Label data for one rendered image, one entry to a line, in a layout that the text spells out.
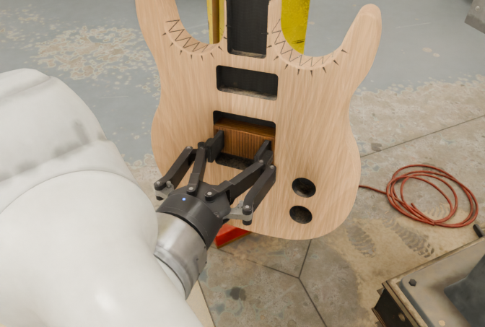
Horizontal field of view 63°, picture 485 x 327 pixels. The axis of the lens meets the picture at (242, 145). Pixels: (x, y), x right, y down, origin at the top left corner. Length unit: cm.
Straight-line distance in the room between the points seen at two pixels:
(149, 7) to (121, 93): 233
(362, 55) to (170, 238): 30
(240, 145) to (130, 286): 44
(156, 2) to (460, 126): 247
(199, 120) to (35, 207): 42
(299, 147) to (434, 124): 226
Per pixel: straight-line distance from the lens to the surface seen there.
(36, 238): 23
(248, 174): 52
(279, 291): 183
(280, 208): 65
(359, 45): 50
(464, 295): 160
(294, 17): 139
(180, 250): 41
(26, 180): 24
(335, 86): 52
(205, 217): 45
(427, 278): 167
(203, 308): 78
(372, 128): 262
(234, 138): 60
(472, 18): 65
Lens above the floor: 164
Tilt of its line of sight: 44 degrees down
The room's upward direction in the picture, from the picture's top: straight up
